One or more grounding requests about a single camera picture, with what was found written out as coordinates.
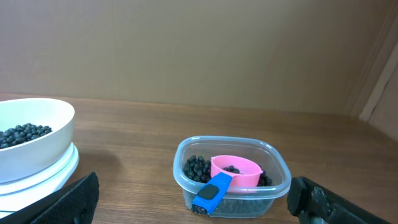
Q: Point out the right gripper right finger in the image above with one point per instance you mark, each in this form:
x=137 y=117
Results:
x=312 y=203

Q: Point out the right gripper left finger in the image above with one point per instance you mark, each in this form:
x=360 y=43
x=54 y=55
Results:
x=75 y=203

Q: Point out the pink scoop blue handle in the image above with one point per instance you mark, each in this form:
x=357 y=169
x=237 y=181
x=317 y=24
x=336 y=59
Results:
x=226 y=172

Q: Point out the white digital kitchen scale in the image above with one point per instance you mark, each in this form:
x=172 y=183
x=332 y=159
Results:
x=18 y=194

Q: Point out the white round bowl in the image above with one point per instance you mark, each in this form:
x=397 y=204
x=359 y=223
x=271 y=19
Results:
x=31 y=157

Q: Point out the black beans in bowl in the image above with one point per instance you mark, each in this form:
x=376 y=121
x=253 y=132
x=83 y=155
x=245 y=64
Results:
x=23 y=133

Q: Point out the clear plastic container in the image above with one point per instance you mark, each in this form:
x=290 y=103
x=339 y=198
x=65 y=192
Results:
x=274 y=182

